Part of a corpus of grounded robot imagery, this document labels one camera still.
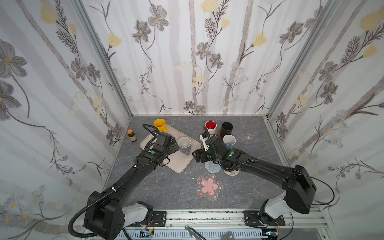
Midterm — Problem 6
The grey round coaster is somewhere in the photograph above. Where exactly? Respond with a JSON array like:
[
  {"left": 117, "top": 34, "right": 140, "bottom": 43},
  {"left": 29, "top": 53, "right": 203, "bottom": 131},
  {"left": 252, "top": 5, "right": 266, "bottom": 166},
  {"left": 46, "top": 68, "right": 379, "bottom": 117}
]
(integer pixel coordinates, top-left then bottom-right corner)
[{"left": 205, "top": 161, "right": 222, "bottom": 174}]

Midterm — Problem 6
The blue floral mug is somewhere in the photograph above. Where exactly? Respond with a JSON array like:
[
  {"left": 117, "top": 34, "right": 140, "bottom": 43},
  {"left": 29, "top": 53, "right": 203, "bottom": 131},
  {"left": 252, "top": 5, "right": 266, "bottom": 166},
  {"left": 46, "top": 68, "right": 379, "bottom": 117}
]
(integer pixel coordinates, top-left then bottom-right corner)
[{"left": 223, "top": 135, "right": 237, "bottom": 150}]

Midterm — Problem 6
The lavender mug white inside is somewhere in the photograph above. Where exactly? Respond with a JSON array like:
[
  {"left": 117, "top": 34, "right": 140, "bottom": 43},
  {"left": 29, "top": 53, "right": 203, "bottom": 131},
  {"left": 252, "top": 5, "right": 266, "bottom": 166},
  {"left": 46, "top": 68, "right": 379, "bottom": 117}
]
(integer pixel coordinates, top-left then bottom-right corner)
[{"left": 178, "top": 137, "right": 192, "bottom": 156}]

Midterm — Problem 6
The yellow mug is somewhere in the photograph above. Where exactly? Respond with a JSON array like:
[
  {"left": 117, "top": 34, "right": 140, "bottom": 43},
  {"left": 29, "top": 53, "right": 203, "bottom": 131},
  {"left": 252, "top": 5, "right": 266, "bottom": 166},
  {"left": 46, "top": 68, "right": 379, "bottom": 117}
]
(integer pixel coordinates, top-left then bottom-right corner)
[{"left": 154, "top": 119, "right": 167, "bottom": 133}]

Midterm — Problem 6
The beige serving tray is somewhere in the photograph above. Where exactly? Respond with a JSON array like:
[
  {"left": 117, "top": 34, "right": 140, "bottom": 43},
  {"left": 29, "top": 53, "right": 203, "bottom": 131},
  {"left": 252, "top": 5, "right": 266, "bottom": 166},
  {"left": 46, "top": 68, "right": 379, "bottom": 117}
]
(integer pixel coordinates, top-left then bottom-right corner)
[{"left": 135, "top": 124, "right": 202, "bottom": 173}]

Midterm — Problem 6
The black mug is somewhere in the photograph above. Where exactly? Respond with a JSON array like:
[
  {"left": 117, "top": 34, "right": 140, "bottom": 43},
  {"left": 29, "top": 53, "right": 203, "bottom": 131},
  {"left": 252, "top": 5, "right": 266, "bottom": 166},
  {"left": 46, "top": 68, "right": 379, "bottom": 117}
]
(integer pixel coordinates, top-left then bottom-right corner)
[{"left": 220, "top": 122, "right": 234, "bottom": 139}]

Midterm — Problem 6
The white mug red inside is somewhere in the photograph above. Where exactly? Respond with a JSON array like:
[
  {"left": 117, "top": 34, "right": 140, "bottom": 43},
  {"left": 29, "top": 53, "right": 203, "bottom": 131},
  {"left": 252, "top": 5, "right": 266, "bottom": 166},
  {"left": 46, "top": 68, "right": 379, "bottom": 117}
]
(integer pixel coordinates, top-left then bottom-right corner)
[{"left": 205, "top": 121, "right": 217, "bottom": 135}]

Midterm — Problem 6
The pink flower coaster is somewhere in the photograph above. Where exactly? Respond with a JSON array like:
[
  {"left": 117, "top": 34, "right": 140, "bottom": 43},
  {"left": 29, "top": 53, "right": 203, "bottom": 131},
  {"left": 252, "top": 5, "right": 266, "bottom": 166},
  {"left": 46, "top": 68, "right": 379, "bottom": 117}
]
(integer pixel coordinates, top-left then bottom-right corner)
[{"left": 197, "top": 174, "right": 223, "bottom": 201}]

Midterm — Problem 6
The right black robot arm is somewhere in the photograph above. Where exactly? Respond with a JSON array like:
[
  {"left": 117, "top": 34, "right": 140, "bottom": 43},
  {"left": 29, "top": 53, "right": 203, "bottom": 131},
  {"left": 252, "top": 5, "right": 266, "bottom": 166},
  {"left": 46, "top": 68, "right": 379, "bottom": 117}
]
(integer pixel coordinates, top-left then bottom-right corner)
[{"left": 192, "top": 137, "right": 317, "bottom": 225}]

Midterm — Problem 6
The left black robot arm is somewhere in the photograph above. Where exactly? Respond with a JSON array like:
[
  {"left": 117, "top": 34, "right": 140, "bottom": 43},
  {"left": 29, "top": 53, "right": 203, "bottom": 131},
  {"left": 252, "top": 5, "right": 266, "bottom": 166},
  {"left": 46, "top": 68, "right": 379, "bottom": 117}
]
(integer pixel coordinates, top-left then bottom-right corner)
[{"left": 68, "top": 132, "right": 179, "bottom": 240}]

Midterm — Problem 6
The small brown bottle orange cap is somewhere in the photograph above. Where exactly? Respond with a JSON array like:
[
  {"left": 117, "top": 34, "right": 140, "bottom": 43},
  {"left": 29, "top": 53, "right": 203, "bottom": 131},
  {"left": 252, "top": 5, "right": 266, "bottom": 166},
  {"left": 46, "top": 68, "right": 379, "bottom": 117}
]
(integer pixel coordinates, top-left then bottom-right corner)
[{"left": 127, "top": 130, "right": 137, "bottom": 142}]

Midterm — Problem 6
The aluminium frame rail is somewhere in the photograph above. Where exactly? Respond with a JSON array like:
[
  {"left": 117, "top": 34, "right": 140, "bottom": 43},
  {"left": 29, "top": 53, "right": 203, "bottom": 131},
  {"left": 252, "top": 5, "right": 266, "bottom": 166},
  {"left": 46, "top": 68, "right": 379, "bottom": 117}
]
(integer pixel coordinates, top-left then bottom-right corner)
[{"left": 116, "top": 209, "right": 334, "bottom": 240}]

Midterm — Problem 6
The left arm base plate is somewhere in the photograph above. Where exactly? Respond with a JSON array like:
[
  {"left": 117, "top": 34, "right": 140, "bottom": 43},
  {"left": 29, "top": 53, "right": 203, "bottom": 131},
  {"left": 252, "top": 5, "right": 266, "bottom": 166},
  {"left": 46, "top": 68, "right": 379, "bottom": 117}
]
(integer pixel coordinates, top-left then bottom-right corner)
[{"left": 124, "top": 210, "right": 168, "bottom": 229}]

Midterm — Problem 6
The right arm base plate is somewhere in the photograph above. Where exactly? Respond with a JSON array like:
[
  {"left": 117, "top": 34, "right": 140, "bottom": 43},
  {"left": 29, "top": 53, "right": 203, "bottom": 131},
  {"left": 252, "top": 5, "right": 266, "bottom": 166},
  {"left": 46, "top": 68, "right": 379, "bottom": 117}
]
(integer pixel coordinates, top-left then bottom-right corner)
[{"left": 243, "top": 210, "right": 286, "bottom": 228}]

